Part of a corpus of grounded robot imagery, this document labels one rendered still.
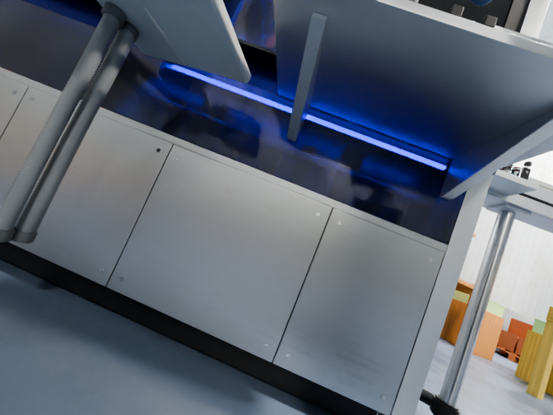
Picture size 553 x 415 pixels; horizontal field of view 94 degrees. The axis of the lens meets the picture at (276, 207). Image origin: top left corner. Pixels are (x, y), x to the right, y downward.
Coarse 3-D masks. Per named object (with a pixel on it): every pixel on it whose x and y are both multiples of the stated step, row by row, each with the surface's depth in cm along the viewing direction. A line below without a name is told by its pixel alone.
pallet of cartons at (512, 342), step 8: (512, 320) 517; (512, 328) 512; (520, 328) 502; (528, 328) 492; (504, 336) 475; (512, 336) 466; (520, 336) 498; (504, 344) 471; (512, 344) 462; (520, 344) 453; (504, 352) 503; (512, 352) 456; (520, 352) 449; (512, 360) 453
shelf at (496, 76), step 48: (288, 0) 50; (336, 0) 46; (384, 0) 44; (288, 48) 63; (336, 48) 57; (384, 48) 52; (432, 48) 48; (480, 48) 44; (528, 48) 42; (288, 96) 84; (336, 96) 74; (384, 96) 66; (432, 96) 59; (480, 96) 54; (528, 96) 50; (432, 144) 77; (480, 144) 69
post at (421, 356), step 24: (528, 0) 87; (528, 24) 85; (480, 192) 79; (456, 240) 77; (456, 264) 76; (432, 312) 75; (432, 336) 74; (408, 360) 74; (408, 384) 73; (408, 408) 72
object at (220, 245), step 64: (0, 128) 86; (64, 128) 86; (128, 128) 85; (0, 192) 84; (64, 192) 83; (128, 192) 82; (192, 192) 82; (256, 192) 81; (64, 256) 80; (128, 256) 80; (192, 256) 79; (256, 256) 79; (320, 256) 78; (384, 256) 77; (192, 320) 77; (256, 320) 76; (320, 320) 76; (384, 320) 75; (320, 384) 74; (384, 384) 73
